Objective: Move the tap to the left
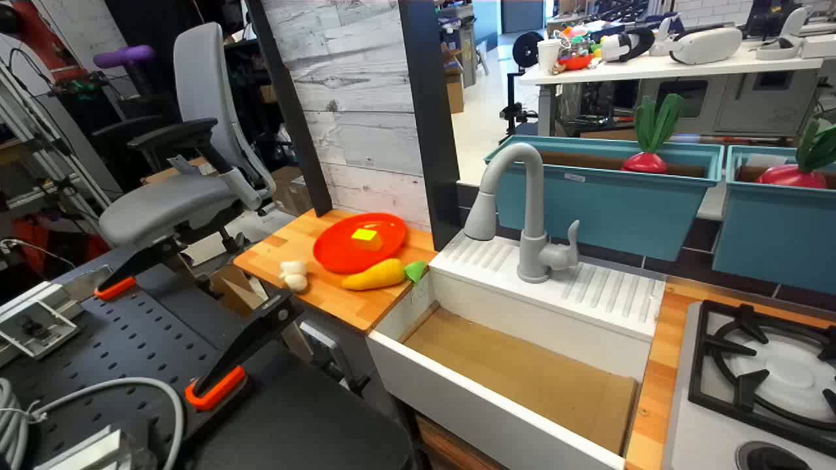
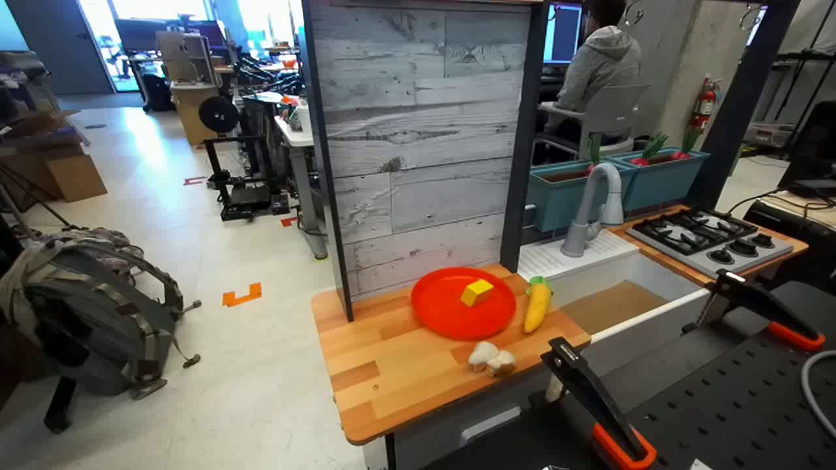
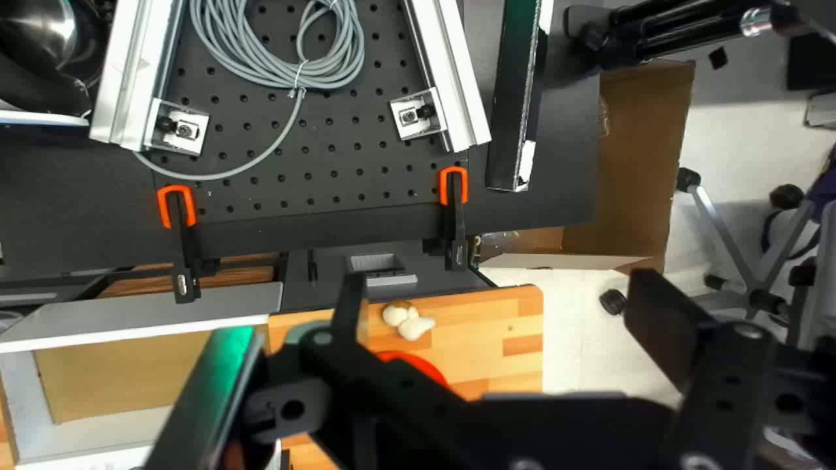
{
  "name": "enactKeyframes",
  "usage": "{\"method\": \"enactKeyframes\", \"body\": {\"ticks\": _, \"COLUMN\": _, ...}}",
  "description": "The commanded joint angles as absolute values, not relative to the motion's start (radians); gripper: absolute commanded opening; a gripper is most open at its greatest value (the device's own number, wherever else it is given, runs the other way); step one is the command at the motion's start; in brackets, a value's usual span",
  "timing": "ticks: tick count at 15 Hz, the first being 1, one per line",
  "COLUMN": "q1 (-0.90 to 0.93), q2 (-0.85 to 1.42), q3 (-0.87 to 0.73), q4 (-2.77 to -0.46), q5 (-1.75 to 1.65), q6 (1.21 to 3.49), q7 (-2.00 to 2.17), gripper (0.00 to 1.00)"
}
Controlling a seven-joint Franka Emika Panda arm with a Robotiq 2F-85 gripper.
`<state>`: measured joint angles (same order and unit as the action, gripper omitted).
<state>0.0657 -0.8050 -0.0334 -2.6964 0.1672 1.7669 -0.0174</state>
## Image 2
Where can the black orange clamp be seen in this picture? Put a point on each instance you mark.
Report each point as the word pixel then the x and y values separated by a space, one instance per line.
pixel 614 436
pixel 731 290

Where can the black orange clamp front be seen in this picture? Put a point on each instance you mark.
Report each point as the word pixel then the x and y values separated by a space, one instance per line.
pixel 614 436

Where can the grey backpack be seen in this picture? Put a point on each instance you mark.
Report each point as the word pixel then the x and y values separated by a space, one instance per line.
pixel 99 314

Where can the cardboard box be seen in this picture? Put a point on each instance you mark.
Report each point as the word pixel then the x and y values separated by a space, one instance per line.
pixel 75 177

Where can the yellow toy corn cob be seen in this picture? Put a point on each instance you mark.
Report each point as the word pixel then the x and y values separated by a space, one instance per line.
pixel 539 303

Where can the seated person in grey hoodie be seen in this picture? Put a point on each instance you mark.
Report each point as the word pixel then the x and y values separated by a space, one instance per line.
pixel 607 55

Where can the red round plate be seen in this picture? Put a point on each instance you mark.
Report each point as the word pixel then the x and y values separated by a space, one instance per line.
pixel 433 302

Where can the white toy sink unit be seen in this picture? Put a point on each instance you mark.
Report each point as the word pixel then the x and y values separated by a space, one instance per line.
pixel 616 293

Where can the black equipment stand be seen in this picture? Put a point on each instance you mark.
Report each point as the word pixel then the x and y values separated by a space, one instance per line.
pixel 254 192

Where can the black orange clamp rear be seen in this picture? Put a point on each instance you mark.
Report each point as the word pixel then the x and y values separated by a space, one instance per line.
pixel 731 290

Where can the red fire extinguisher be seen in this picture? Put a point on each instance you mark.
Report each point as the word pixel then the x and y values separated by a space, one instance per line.
pixel 702 105

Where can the grey wood-pattern back panel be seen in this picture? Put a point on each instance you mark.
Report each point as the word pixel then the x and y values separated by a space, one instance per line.
pixel 418 116

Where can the grey toy tap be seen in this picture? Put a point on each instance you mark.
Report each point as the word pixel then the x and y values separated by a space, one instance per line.
pixel 598 205

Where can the white toy garlic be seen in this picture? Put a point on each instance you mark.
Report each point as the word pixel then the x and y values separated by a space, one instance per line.
pixel 486 355

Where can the toy stove top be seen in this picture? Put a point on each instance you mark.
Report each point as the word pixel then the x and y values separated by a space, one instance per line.
pixel 708 242

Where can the yellow cheese block toy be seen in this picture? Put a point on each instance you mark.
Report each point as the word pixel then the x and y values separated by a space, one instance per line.
pixel 473 293

